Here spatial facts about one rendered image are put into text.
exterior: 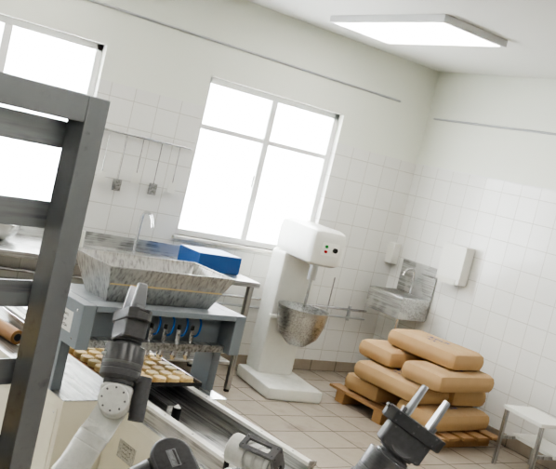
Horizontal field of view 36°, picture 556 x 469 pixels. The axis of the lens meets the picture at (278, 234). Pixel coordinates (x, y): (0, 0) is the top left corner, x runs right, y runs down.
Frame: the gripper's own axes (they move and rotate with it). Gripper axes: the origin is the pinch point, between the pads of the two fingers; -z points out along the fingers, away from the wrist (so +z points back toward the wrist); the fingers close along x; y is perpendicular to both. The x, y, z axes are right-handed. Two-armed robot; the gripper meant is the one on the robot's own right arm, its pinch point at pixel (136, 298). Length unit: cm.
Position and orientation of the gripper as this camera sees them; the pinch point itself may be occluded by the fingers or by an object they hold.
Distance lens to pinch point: 191.4
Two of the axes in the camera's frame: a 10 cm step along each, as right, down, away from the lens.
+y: -8.3, -2.9, -4.7
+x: 5.3, -2.0, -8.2
